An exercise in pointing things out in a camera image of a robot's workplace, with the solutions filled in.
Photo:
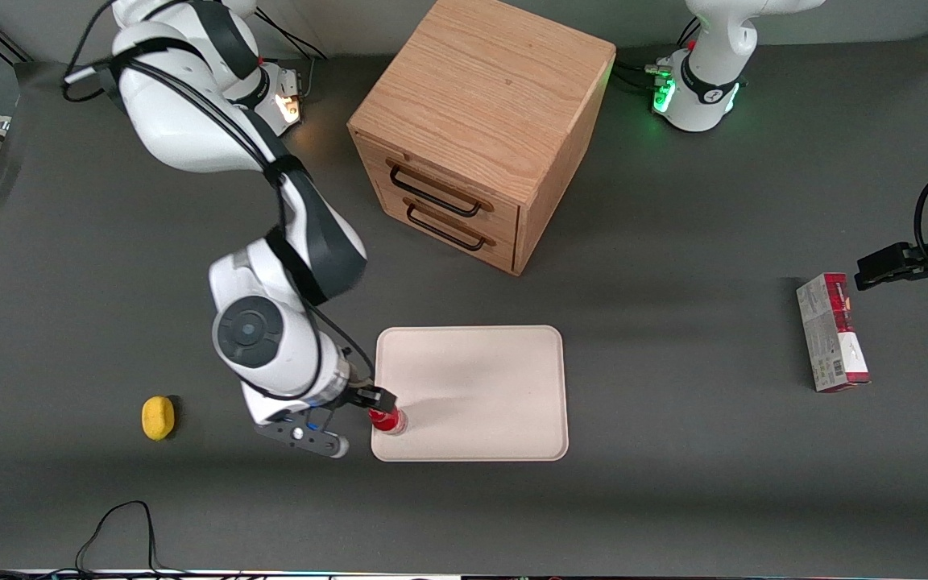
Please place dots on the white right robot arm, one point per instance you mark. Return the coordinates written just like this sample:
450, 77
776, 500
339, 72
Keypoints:
182, 121

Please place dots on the white rectangular tray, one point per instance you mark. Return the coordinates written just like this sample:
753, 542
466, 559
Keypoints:
480, 387

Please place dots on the red coke bottle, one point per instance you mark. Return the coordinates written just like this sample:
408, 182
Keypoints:
387, 420

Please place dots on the wooden drawer cabinet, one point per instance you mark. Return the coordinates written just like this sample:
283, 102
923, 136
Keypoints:
488, 105

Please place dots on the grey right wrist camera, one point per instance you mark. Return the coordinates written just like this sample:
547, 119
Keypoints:
299, 435

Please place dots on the grey and red carton box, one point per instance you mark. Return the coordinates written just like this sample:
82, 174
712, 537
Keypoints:
830, 334

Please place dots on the yellow lemon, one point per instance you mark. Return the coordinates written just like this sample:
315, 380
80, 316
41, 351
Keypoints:
158, 418

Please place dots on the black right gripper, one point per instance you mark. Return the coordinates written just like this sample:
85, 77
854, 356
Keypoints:
367, 396

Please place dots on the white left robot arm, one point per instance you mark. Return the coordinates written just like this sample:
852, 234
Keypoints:
714, 48

